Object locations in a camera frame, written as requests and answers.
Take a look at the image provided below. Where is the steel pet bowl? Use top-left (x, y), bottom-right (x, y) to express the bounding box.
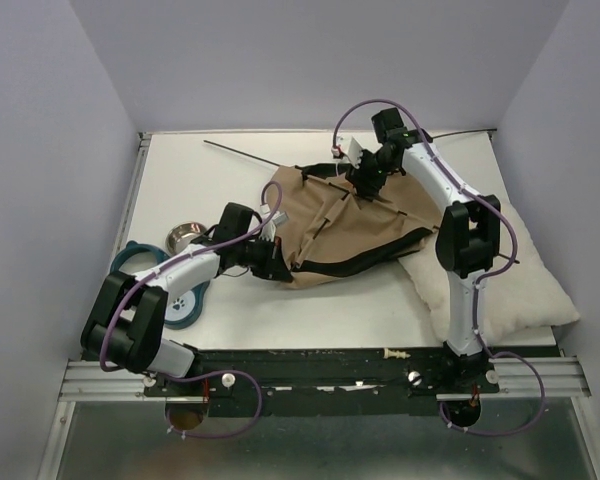
top-left (165, 221), bottom-right (208, 256)

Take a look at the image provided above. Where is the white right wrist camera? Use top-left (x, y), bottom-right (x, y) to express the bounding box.
top-left (331, 136), bottom-right (363, 168)

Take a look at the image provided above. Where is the cream chess piece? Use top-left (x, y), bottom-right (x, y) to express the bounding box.
top-left (383, 348), bottom-right (411, 359)

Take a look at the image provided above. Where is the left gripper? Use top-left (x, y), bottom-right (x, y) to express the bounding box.
top-left (236, 234), bottom-right (294, 282)

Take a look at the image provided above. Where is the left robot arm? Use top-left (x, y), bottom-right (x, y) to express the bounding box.
top-left (80, 203), bottom-right (292, 395)

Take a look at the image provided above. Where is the beige pet tent fabric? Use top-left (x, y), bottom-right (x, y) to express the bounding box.
top-left (272, 166), bottom-right (442, 289)

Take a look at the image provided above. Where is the teal double bowl stand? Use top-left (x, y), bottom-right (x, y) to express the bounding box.
top-left (109, 240), bottom-right (210, 330)

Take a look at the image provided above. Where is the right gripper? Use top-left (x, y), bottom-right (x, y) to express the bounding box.
top-left (345, 145), bottom-right (398, 198)

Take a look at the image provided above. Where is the aluminium rail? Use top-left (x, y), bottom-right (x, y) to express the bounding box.
top-left (58, 357), bottom-right (591, 403)

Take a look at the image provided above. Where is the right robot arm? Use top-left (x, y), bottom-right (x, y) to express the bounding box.
top-left (331, 100), bottom-right (509, 392)

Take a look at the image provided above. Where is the white fluffy pillow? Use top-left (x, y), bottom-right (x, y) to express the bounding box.
top-left (399, 201), bottom-right (580, 345)

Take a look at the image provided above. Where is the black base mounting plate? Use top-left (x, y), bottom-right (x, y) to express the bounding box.
top-left (157, 347), bottom-right (493, 418)

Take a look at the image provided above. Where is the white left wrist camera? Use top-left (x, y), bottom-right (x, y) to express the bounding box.
top-left (259, 204), bottom-right (288, 241)

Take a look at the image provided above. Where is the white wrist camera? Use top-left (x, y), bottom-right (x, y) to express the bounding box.
top-left (331, 136), bottom-right (363, 168)
top-left (259, 204), bottom-right (288, 241)

